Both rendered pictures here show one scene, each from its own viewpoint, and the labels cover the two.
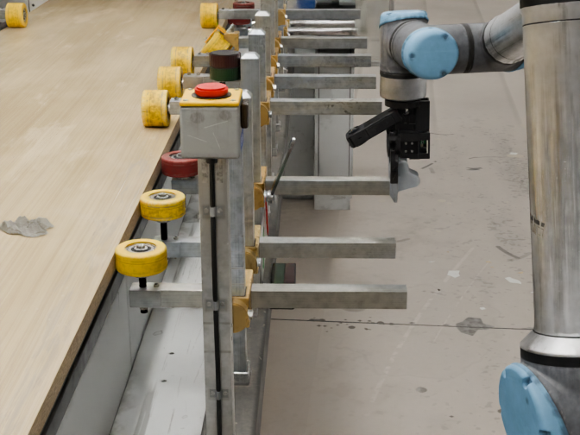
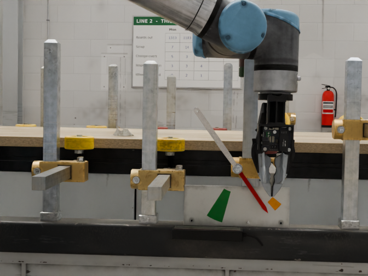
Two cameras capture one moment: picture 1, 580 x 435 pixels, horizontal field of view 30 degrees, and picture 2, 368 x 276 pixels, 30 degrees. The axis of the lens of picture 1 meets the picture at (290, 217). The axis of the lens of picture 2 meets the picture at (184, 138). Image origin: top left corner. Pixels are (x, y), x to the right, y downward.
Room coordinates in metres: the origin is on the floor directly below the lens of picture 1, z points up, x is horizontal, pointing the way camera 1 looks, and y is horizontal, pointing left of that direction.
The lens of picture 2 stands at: (1.91, -1.64, 1.01)
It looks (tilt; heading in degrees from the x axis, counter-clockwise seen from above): 3 degrees down; 92
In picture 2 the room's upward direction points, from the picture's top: 1 degrees clockwise
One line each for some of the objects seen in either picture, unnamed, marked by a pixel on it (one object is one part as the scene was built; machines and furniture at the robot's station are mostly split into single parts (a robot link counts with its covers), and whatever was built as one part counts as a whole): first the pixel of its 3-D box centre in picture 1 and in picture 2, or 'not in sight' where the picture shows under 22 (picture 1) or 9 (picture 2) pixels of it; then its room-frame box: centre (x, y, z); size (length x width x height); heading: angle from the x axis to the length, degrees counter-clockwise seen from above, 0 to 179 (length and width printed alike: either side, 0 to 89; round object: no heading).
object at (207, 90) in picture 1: (211, 92); not in sight; (1.26, 0.09, 1.22); 0.04 x 0.04 x 0.02
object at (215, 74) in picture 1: (225, 72); (250, 72); (2.03, 0.12, 1.08); 0.06 x 0.06 x 0.02
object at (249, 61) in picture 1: (251, 173); (249, 153); (2.02, 0.07, 0.88); 0.03 x 0.03 x 0.48; 89
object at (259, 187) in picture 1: (251, 187); (258, 167); (2.05, 0.08, 0.85); 0.13 x 0.06 x 0.05; 179
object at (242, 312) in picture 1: (235, 299); (59, 170); (1.55, 0.09, 0.83); 0.13 x 0.06 x 0.05; 179
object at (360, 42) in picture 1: (302, 42); not in sight; (3.06, -0.04, 0.95); 0.36 x 0.03 x 0.03; 89
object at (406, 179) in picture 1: (405, 182); (265, 174); (2.04, -0.23, 0.86); 0.06 x 0.03 x 0.09; 88
